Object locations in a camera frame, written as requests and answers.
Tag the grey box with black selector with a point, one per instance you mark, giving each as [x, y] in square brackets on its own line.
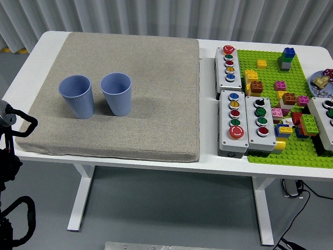
[252, 130]

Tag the white curtain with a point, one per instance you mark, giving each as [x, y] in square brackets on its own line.
[104, 15]

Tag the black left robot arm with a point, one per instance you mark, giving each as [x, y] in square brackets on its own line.
[5, 166]

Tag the brass metal fitting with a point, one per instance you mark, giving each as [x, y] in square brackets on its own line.
[320, 81]

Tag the white table leg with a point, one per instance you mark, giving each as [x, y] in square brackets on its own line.
[262, 208]
[80, 198]

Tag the blue ribbed plastic cup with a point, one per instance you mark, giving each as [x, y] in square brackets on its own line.
[118, 104]
[80, 104]

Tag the green studded baseplate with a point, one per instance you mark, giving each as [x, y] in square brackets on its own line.
[268, 75]

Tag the light blue plate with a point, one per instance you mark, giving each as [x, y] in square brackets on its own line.
[330, 86]

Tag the yellow round brick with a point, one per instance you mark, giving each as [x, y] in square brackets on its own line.
[280, 144]

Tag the blue green grey brick tower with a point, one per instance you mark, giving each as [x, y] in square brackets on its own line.
[286, 62]

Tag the white pink brick stack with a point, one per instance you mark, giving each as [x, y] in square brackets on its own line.
[283, 105]

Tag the grey power adapter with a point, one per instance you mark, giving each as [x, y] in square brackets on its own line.
[290, 188]

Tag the grey button box on black base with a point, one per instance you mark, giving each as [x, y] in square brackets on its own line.
[318, 114]

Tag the blue red brick stack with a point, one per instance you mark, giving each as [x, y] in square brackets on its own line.
[299, 132]

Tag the grey-brown fabric mat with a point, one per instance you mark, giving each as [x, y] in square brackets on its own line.
[156, 104]

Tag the blue brick with yellow top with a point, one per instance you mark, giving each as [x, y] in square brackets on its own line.
[283, 130]

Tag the green brick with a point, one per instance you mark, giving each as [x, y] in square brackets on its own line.
[309, 124]

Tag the grey five-button box, small red mushroom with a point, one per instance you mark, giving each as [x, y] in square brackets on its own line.
[221, 78]

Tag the grey five-button box, large red mushroom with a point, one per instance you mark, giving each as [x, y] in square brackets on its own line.
[223, 122]

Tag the yellow brick stack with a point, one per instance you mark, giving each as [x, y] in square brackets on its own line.
[251, 76]

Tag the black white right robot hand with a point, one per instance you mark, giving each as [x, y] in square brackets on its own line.
[294, 246]

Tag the brown brick on yellow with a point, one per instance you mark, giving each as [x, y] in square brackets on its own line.
[256, 87]

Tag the small yellow brick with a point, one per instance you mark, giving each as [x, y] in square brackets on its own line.
[261, 64]

